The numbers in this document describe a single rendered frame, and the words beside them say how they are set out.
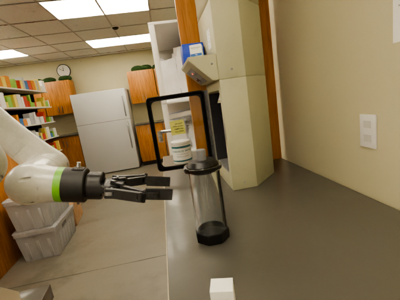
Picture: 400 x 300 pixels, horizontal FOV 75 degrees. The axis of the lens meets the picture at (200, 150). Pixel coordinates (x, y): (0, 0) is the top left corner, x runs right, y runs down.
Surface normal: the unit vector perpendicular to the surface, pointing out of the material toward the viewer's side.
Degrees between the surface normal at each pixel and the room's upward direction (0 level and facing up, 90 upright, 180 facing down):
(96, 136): 90
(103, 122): 90
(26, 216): 95
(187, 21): 90
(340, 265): 0
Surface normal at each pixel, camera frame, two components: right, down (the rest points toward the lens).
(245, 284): -0.15, -0.97
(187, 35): 0.14, 0.17
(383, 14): -0.98, 0.17
